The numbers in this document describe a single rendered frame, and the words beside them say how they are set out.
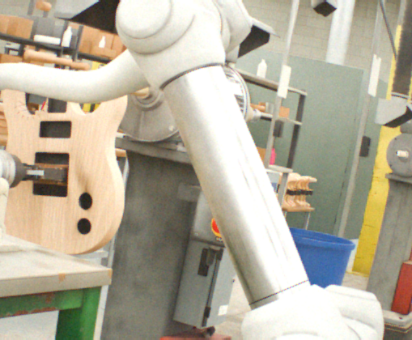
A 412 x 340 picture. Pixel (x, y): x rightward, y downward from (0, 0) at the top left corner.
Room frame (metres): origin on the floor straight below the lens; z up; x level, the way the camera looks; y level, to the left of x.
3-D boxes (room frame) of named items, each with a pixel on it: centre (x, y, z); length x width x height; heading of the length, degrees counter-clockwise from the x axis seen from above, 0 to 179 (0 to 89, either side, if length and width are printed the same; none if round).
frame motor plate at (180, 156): (2.67, 0.07, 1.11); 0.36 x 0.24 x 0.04; 156
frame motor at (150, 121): (2.60, 0.09, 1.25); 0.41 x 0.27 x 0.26; 156
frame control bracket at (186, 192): (2.45, -0.04, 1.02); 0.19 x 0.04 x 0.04; 66
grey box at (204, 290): (2.60, -0.07, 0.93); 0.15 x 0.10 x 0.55; 156
